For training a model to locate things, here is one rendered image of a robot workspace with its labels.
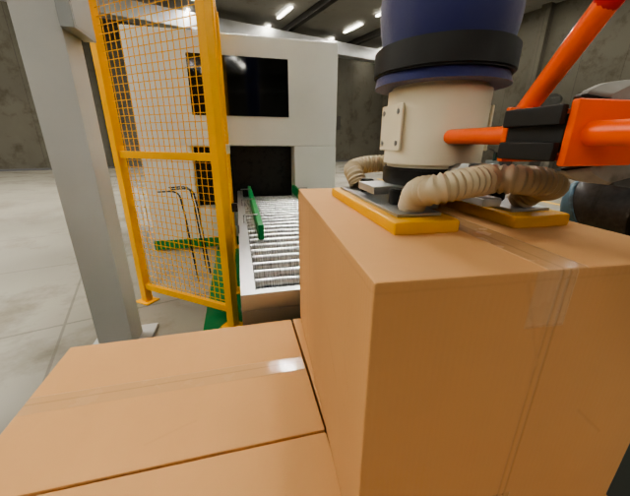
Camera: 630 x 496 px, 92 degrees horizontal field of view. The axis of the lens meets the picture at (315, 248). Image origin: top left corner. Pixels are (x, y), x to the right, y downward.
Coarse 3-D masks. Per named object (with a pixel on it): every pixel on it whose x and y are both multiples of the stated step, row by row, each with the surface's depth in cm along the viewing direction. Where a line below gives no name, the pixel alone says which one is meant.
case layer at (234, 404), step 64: (64, 384) 68; (128, 384) 69; (192, 384) 69; (256, 384) 69; (0, 448) 54; (64, 448) 54; (128, 448) 54; (192, 448) 54; (256, 448) 54; (320, 448) 55
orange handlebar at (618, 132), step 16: (480, 128) 41; (496, 128) 38; (592, 128) 27; (608, 128) 26; (624, 128) 25; (464, 144) 44; (480, 144) 41; (496, 144) 38; (592, 144) 27; (608, 144) 26; (624, 144) 25
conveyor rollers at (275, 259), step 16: (272, 208) 256; (288, 208) 251; (272, 224) 205; (288, 224) 200; (256, 240) 169; (272, 240) 171; (288, 240) 173; (256, 256) 145; (272, 256) 146; (288, 256) 147; (256, 272) 128; (272, 272) 129; (288, 272) 130; (256, 288) 119
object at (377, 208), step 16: (336, 192) 68; (352, 192) 62; (368, 192) 62; (400, 192) 49; (352, 208) 58; (368, 208) 50; (384, 208) 47; (384, 224) 44; (400, 224) 41; (416, 224) 41; (432, 224) 42; (448, 224) 42
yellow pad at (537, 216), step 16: (496, 192) 53; (464, 208) 55; (480, 208) 51; (496, 208) 50; (512, 208) 47; (528, 208) 47; (544, 208) 48; (512, 224) 45; (528, 224) 45; (544, 224) 46; (560, 224) 46
